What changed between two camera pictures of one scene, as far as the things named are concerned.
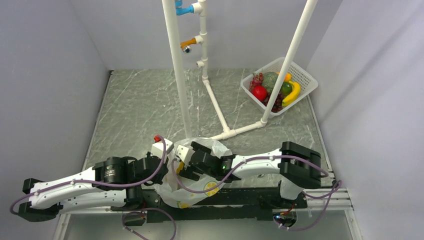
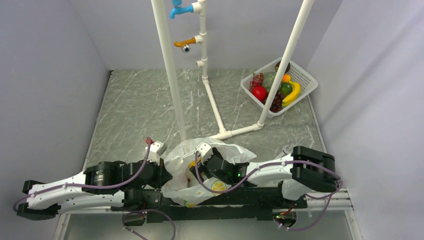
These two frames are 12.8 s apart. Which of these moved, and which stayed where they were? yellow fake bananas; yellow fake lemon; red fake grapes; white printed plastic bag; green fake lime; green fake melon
Moved: yellow fake lemon; white printed plastic bag
Stayed: red fake grapes; green fake lime; yellow fake bananas; green fake melon
